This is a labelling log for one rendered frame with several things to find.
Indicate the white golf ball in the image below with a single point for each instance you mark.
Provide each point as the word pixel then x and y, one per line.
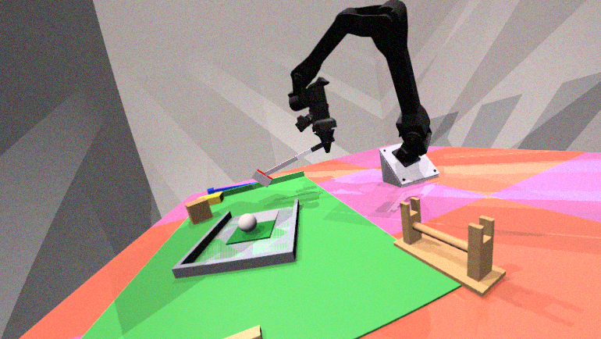
pixel 247 222

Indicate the green flat mat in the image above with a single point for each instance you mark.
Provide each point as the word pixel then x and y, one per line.
pixel 347 281

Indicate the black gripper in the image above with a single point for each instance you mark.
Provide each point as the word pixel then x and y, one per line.
pixel 323 124

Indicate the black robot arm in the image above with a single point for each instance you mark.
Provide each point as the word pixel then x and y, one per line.
pixel 387 25

